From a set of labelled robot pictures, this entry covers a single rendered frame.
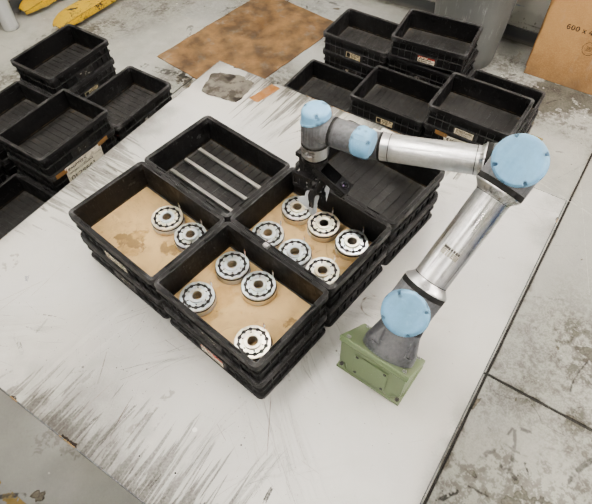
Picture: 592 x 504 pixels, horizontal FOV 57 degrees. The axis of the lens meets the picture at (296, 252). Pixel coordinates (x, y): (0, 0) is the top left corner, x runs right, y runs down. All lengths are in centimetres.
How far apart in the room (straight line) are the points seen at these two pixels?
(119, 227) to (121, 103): 133
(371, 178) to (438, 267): 69
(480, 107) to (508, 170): 160
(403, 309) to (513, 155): 41
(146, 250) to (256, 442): 67
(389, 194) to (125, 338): 97
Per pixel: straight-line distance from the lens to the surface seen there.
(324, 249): 169
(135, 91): 313
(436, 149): 142
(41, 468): 248
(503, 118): 280
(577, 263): 298
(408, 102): 296
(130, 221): 185
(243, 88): 248
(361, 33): 344
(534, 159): 126
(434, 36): 325
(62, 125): 285
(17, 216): 284
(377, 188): 187
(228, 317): 157
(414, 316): 128
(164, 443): 160
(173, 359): 168
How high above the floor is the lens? 218
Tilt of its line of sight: 54 degrees down
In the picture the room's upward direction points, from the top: 1 degrees counter-clockwise
